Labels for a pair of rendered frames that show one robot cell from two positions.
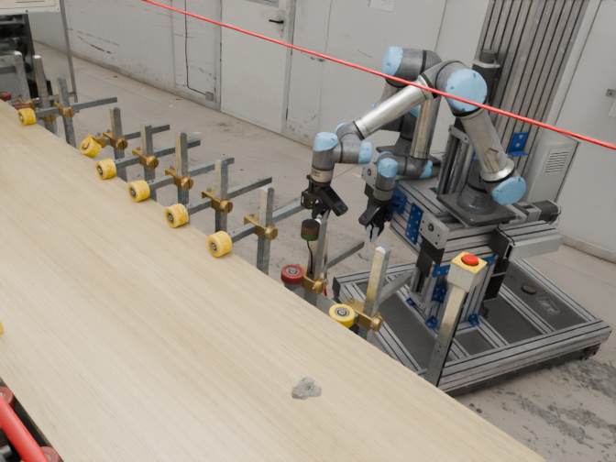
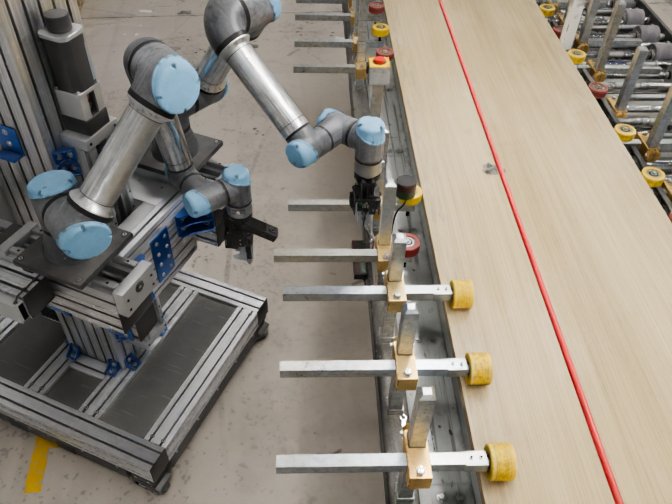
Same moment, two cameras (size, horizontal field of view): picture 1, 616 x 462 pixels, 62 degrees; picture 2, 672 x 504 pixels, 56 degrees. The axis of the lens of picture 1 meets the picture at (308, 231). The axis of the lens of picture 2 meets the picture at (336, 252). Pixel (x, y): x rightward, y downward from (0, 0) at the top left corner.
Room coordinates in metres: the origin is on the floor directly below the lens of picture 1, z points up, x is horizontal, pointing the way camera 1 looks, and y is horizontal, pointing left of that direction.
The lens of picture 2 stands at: (2.54, 0.96, 2.25)
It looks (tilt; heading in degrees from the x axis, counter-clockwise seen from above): 44 degrees down; 228
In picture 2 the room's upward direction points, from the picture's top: 2 degrees clockwise
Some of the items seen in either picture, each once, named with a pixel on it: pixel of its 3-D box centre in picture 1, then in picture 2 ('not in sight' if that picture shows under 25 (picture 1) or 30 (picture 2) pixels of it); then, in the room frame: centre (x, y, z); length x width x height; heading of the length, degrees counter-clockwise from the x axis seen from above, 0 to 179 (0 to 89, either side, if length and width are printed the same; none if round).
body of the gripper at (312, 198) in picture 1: (317, 192); (366, 190); (1.57, -0.02, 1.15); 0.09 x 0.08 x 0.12; 52
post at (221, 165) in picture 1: (221, 214); (401, 366); (1.76, 0.36, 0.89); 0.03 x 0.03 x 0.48; 52
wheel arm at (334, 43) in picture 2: not in sight; (339, 43); (0.62, -1.24, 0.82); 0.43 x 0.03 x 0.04; 142
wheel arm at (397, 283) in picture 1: (374, 301); (351, 205); (1.40, -0.26, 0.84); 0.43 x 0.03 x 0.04; 142
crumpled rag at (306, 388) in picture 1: (305, 386); (493, 167); (0.92, -0.04, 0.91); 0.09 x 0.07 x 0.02; 120
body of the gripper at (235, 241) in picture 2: (380, 209); (239, 227); (1.83, -0.28, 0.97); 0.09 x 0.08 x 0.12; 142
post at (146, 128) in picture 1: (149, 172); not in sight; (2.08, 0.75, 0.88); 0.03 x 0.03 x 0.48; 52
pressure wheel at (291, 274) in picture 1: (291, 282); (405, 253); (1.43, 0.04, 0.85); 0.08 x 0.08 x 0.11
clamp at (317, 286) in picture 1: (307, 280); (385, 251); (1.47, -0.02, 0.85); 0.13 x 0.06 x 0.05; 52
